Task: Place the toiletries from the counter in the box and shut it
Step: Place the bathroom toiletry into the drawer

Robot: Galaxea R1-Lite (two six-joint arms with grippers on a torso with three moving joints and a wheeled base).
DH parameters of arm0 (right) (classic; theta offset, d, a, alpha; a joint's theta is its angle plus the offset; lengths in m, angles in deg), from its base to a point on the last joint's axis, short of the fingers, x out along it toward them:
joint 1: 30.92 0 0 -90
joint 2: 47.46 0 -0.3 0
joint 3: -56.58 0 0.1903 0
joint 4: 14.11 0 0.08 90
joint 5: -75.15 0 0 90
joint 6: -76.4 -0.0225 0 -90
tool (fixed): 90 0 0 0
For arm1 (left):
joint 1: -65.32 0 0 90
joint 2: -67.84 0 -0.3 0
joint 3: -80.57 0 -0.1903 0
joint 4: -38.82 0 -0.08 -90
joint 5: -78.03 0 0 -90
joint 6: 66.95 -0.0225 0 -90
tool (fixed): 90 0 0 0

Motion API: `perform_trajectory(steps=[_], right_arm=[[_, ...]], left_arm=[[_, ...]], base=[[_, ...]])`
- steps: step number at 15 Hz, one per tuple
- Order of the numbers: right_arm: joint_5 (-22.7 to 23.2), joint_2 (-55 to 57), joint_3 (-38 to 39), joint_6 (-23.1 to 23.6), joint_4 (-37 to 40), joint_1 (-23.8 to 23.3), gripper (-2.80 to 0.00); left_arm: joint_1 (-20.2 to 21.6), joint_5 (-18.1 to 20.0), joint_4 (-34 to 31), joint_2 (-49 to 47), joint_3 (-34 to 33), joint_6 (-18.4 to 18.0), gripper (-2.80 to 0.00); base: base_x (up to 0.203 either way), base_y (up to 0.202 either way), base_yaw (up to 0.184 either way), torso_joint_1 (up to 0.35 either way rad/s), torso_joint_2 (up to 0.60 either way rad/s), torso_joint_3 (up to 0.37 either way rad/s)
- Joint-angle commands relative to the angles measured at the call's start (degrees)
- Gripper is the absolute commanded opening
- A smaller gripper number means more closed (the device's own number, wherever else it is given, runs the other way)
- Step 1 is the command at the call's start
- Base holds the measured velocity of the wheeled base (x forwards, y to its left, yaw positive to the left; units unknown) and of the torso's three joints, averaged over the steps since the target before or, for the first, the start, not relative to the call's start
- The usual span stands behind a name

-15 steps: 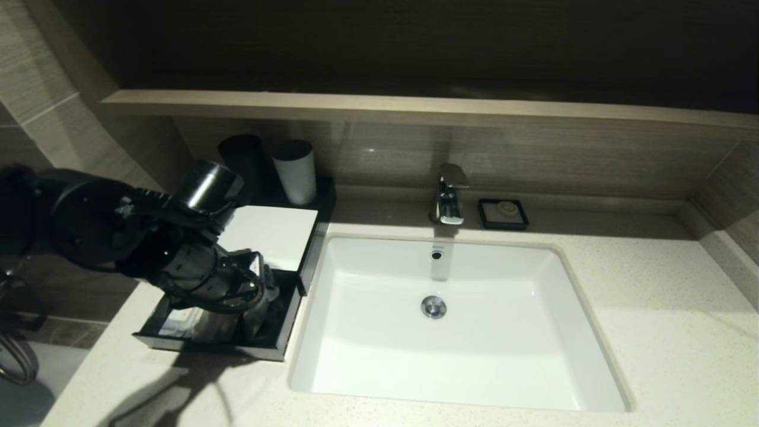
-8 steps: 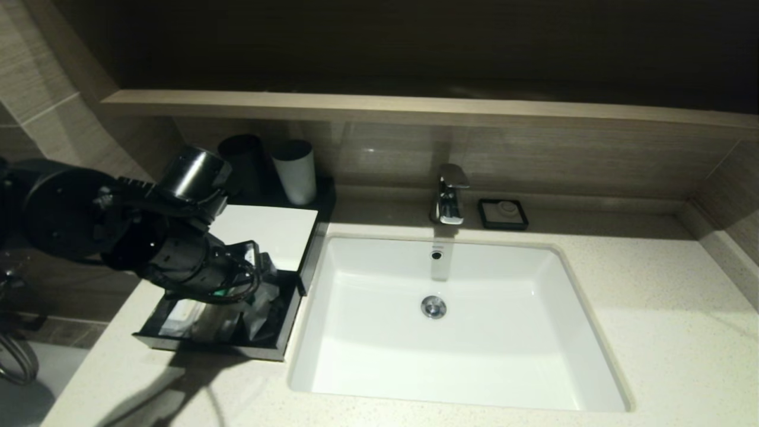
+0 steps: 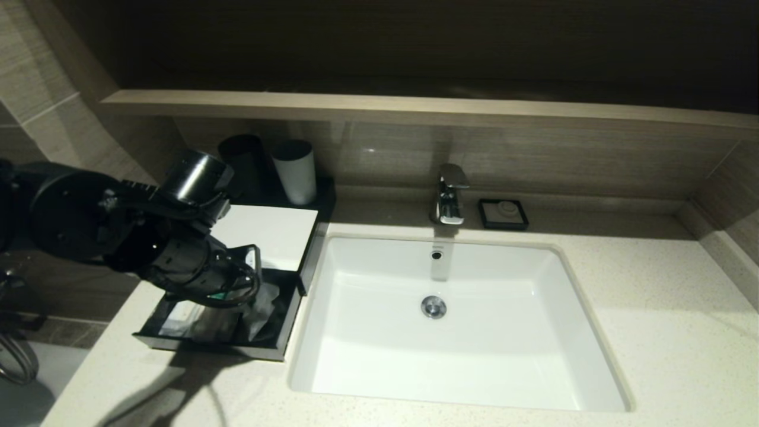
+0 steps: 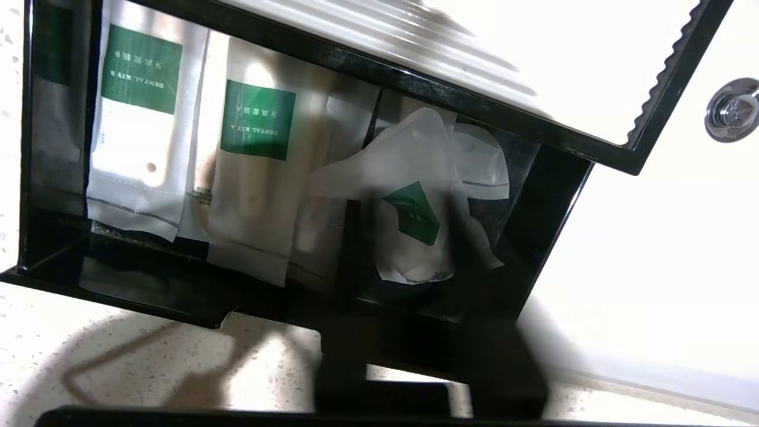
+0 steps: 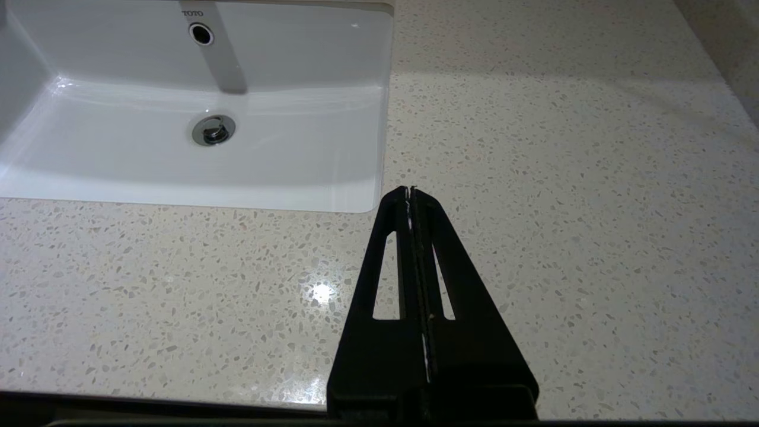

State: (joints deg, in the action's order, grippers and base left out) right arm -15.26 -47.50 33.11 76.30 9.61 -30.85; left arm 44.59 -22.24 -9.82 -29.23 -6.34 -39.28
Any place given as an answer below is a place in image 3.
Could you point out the white square pad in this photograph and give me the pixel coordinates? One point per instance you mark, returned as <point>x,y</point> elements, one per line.
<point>284,237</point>

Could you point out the chrome faucet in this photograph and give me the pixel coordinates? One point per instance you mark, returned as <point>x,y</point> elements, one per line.
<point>449,204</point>

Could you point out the white long packet green label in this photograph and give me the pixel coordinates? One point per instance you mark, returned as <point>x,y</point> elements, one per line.
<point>178,317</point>

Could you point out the white tumbler cup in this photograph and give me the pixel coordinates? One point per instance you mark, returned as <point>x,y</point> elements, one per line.
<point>296,178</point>

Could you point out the round white soap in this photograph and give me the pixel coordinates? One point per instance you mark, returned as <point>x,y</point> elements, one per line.
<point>507,209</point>

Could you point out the white rectangular sink basin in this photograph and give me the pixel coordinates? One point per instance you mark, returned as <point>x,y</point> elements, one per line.
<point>474,332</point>

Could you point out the chrome sink drain stopper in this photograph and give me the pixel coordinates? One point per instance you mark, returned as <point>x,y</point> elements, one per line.
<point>433,307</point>

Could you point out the wooden wall ledge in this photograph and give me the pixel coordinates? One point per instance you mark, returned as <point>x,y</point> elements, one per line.
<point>415,110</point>

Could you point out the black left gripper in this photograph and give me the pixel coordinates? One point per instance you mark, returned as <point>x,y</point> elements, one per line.
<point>237,267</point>

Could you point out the clear plastic wrapper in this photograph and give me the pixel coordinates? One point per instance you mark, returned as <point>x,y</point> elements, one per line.
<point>264,311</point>

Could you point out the black tumbler cup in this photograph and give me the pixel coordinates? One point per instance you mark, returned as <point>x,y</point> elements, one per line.
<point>249,160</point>

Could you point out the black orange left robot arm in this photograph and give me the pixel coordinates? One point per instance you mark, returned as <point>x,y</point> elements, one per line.
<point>77,219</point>

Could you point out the black square soap dish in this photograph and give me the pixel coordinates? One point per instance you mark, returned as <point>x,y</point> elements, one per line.
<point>483,223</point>

